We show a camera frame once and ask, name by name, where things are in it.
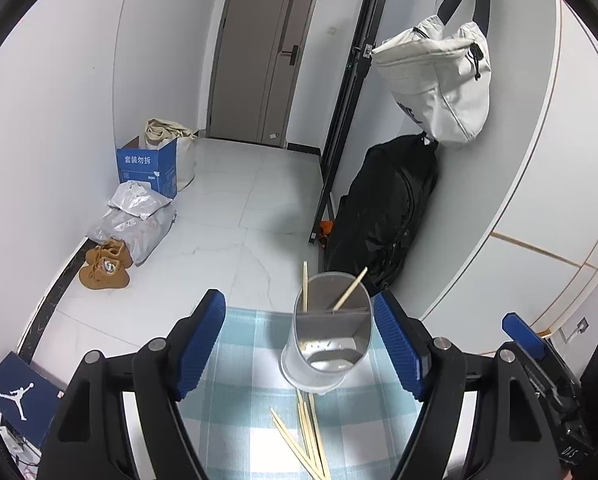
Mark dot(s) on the white divided utensil holder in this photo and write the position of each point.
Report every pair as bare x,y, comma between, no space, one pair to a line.
329,327

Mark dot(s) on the grey plastic parcel bag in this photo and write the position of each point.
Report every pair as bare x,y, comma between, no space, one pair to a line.
134,235

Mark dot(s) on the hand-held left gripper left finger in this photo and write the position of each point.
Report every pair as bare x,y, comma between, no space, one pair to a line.
201,345

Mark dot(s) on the teal checkered tablecloth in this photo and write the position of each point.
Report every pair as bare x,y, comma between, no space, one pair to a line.
249,360

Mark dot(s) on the orange item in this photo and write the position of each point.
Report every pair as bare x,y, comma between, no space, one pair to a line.
325,230

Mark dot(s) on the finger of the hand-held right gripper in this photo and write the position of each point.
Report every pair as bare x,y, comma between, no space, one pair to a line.
516,324

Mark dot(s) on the blue cardboard box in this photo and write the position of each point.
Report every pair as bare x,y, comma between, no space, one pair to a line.
141,165

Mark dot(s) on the white power strip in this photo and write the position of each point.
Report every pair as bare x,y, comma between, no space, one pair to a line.
14,445

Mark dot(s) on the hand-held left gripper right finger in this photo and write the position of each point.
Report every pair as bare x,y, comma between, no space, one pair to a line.
396,345

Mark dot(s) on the black metal door frame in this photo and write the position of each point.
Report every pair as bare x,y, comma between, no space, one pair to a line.
346,110

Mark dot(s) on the black backpack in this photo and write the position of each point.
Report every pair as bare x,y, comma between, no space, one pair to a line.
379,210

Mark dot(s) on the beige canvas tote bag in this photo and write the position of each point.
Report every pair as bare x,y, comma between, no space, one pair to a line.
179,155

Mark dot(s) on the white plastic parcel bag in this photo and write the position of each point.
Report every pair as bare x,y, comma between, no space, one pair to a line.
136,200

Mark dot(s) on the wall socket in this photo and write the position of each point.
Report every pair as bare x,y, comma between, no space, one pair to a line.
576,329

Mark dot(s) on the grey entrance door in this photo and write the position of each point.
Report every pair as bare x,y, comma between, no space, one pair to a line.
249,60

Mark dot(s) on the white wardrobe with gold trim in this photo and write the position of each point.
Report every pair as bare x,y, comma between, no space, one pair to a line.
554,285

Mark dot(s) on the blue shoe box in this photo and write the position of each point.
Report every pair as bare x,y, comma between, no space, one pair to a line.
21,395

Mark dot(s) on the brown shoe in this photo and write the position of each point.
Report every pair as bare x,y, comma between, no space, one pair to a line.
104,275
116,250

